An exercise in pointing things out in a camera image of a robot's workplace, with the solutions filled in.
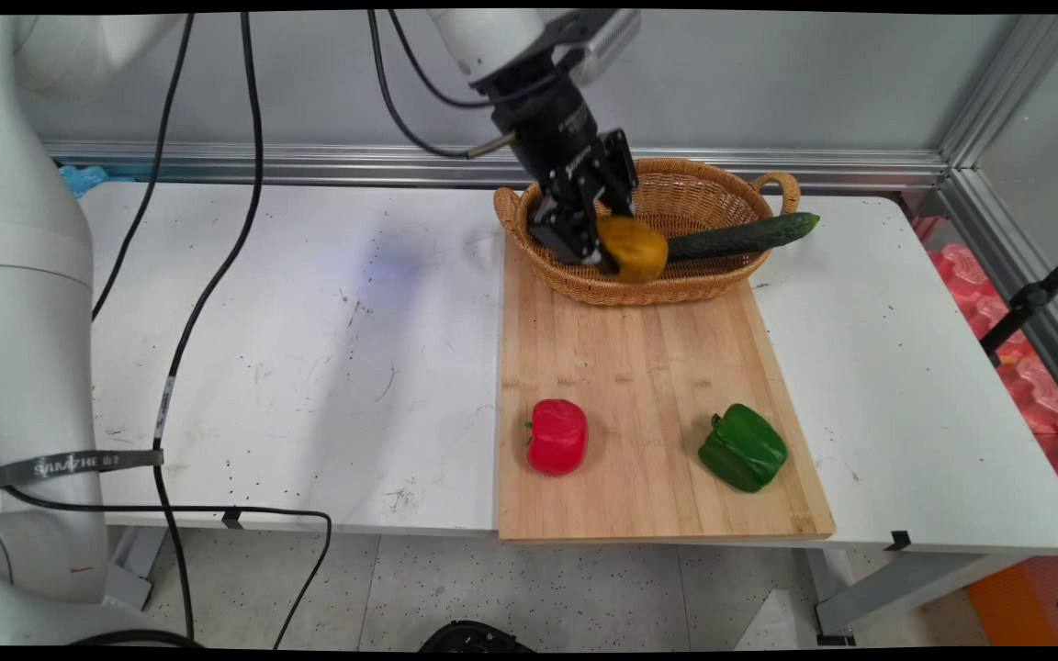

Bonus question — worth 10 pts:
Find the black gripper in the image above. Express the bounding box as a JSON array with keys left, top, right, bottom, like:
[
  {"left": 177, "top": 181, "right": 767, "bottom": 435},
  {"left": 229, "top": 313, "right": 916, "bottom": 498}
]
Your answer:
[{"left": 472, "top": 53, "right": 638, "bottom": 269}]

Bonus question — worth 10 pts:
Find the oval woven wicker basket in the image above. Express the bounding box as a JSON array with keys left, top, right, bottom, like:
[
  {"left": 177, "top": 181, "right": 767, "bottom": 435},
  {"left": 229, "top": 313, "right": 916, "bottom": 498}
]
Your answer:
[{"left": 493, "top": 158, "right": 802, "bottom": 307}]

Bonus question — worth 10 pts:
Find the green toy cucumber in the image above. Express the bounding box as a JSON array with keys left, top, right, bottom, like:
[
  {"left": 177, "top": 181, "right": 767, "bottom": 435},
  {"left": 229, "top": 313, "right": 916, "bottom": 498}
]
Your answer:
[{"left": 665, "top": 212, "right": 821, "bottom": 263}]

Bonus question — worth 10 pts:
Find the light wooden cutting board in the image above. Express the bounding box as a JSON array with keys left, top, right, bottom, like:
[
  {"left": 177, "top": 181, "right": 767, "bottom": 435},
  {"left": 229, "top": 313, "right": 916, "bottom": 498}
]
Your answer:
[{"left": 496, "top": 234, "right": 837, "bottom": 543}]

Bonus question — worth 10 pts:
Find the red toy bell pepper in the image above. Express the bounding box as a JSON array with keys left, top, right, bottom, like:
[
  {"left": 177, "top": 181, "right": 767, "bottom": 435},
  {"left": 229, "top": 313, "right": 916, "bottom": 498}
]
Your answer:
[{"left": 525, "top": 398, "right": 590, "bottom": 476}]

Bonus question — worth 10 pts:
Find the green toy bell pepper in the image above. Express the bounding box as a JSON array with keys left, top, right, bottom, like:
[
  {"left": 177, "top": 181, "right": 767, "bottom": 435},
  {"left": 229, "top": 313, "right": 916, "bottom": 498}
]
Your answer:
[{"left": 698, "top": 403, "right": 789, "bottom": 494}]

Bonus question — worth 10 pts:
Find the black tripod stand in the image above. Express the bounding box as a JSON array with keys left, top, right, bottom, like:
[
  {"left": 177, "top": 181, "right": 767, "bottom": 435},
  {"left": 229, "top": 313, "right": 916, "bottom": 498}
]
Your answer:
[{"left": 979, "top": 234, "right": 1058, "bottom": 368}]

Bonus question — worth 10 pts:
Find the black round device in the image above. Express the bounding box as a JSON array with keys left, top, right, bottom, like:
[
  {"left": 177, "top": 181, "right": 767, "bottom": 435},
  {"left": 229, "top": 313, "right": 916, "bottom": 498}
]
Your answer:
[{"left": 419, "top": 621, "right": 535, "bottom": 653}]

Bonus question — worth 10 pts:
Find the red bubble plastic sheet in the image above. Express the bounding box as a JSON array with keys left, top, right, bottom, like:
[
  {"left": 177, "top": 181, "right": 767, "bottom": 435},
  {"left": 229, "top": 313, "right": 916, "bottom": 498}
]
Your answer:
[{"left": 913, "top": 216, "right": 1058, "bottom": 437}]

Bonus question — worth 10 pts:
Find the grey metal table leg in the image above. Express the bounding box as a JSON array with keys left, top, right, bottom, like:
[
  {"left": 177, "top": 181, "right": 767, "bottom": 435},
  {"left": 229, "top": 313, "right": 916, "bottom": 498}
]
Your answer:
[
  {"left": 806, "top": 548, "right": 1028, "bottom": 645},
  {"left": 105, "top": 525, "right": 169, "bottom": 612}
]

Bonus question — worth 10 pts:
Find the blue plastic scrap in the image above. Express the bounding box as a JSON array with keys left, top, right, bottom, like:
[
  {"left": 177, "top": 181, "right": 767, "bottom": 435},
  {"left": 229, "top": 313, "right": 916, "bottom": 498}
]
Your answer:
[{"left": 59, "top": 164, "right": 137, "bottom": 199}]

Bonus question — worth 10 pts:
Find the orange box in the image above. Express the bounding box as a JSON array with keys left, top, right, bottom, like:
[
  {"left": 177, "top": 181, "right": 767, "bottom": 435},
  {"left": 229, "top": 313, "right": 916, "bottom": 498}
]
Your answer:
[{"left": 965, "top": 560, "right": 1049, "bottom": 648}]

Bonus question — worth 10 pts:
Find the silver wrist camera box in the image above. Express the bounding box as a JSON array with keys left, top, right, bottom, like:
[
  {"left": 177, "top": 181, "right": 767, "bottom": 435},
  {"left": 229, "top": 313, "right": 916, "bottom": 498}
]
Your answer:
[{"left": 555, "top": 9, "right": 642, "bottom": 85}]

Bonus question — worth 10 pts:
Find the black cable with metal plug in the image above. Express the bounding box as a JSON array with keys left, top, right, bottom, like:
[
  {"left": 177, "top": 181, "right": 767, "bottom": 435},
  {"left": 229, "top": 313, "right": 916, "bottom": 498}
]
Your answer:
[{"left": 366, "top": 9, "right": 519, "bottom": 160}]

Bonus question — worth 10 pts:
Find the short black wrist cable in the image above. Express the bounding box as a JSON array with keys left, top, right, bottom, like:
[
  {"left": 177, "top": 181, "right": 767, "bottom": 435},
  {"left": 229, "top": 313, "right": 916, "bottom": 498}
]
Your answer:
[{"left": 388, "top": 9, "right": 495, "bottom": 109}]

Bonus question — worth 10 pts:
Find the horizontal aluminium frame rail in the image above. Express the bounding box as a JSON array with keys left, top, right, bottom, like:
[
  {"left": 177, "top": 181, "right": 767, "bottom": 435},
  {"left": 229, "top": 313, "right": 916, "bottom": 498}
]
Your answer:
[{"left": 42, "top": 140, "right": 952, "bottom": 192}]

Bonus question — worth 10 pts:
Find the thick black cable with label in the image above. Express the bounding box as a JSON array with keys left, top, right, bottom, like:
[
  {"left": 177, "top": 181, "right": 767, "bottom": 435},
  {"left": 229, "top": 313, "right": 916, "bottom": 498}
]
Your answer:
[{"left": 151, "top": 13, "right": 265, "bottom": 641}]

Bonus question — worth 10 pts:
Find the sloping aluminium side rail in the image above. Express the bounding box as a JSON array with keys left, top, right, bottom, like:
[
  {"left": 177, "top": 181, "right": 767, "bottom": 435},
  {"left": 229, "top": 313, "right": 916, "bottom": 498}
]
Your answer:
[{"left": 938, "top": 170, "right": 1058, "bottom": 425}]

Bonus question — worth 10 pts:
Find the upright aluminium frame post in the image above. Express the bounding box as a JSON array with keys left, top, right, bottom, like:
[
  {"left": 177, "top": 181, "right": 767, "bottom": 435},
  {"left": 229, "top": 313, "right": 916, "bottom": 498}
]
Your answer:
[{"left": 938, "top": 14, "right": 1058, "bottom": 171}]

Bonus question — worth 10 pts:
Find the thin black cable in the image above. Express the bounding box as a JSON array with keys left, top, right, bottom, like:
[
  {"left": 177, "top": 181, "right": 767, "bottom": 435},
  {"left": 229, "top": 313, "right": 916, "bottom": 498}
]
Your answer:
[{"left": 91, "top": 13, "right": 197, "bottom": 320}]

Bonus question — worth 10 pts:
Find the black cable along table edge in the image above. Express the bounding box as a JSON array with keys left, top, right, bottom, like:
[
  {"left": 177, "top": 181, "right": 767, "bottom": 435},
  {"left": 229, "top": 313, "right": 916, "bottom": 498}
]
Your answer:
[{"left": 0, "top": 450, "right": 334, "bottom": 650}]

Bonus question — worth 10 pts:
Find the grey printed velcro strap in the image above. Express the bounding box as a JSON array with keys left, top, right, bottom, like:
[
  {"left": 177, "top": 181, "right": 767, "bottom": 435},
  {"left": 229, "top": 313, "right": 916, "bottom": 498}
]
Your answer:
[{"left": 0, "top": 448, "right": 165, "bottom": 490}]

